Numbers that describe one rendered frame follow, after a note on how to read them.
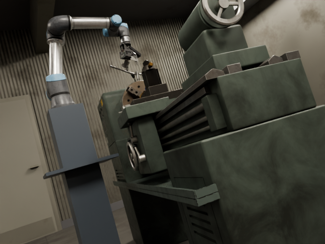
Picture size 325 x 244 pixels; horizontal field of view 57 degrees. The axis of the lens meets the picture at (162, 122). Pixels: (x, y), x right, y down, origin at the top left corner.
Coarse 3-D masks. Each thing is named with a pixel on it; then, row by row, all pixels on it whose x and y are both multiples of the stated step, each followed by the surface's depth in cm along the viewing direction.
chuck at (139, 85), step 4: (140, 80) 221; (132, 84) 219; (136, 84) 220; (140, 84) 220; (144, 84) 221; (136, 88) 219; (140, 88) 220; (144, 88) 221; (124, 92) 216; (124, 96) 216; (128, 96) 216; (132, 96) 217; (124, 100) 215; (128, 100) 217; (132, 100) 217; (124, 104) 215; (128, 104) 215
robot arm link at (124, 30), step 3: (123, 24) 223; (126, 24) 225; (120, 27) 222; (123, 27) 223; (126, 27) 224; (120, 30) 221; (123, 30) 222; (126, 30) 223; (120, 33) 222; (123, 33) 222; (126, 33) 223; (120, 36) 223; (123, 36) 224; (129, 36) 224
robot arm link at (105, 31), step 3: (105, 30) 217; (108, 30) 216; (117, 30) 217; (105, 33) 217; (108, 33) 218; (111, 33) 218; (114, 33) 218; (117, 33) 221; (105, 36) 220; (108, 36) 220; (111, 36) 222; (114, 36) 223; (117, 36) 224
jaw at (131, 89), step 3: (132, 87) 214; (126, 90) 217; (129, 90) 213; (132, 90) 214; (135, 90) 214; (132, 93) 214; (135, 93) 212; (138, 93) 211; (135, 96) 215; (138, 96) 211
